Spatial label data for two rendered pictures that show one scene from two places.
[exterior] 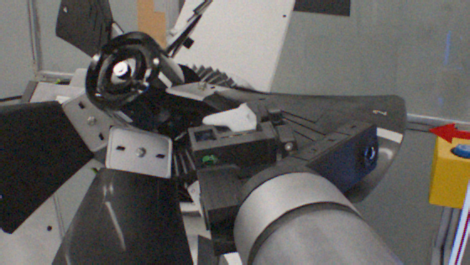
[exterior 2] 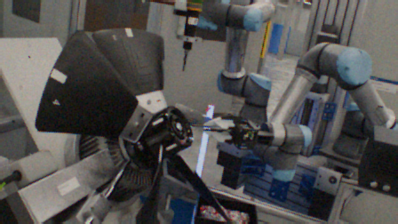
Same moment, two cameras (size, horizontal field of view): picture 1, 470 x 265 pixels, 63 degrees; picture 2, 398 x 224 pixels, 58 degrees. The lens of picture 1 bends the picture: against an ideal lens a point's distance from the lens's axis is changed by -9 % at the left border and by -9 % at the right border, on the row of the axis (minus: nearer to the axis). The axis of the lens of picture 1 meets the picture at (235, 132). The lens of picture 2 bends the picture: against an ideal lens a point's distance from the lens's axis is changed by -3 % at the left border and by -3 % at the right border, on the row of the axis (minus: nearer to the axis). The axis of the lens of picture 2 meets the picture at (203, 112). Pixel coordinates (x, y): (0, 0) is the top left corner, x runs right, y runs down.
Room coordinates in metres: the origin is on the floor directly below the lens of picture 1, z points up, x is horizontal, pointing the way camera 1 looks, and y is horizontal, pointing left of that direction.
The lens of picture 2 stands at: (0.63, 1.05, 1.51)
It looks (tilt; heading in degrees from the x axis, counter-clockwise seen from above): 15 degrees down; 261
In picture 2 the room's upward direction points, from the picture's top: 10 degrees clockwise
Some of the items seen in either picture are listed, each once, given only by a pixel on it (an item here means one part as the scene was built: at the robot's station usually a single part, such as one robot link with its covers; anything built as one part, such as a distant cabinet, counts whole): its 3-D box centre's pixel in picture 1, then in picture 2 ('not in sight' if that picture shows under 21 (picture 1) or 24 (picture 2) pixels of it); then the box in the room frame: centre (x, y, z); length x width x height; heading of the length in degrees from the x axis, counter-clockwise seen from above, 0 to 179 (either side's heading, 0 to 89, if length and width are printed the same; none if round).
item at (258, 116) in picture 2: not in sight; (254, 111); (0.09, -0.70, 1.09); 0.15 x 0.15 x 0.10
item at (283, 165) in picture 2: not in sight; (282, 161); (0.15, -0.07, 1.08); 0.11 x 0.08 x 0.11; 112
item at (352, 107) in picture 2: not in sight; (360, 118); (-0.29, -0.36, 1.20); 0.13 x 0.12 x 0.14; 112
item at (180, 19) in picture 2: not in sight; (187, 21); (0.55, 0.04, 1.48); 0.09 x 0.07 x 0.10; 9
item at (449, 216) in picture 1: (449, 218); not in sight; (0.65, -0.41, 0.92); 0.03 x 0.03 x 0.12; 64
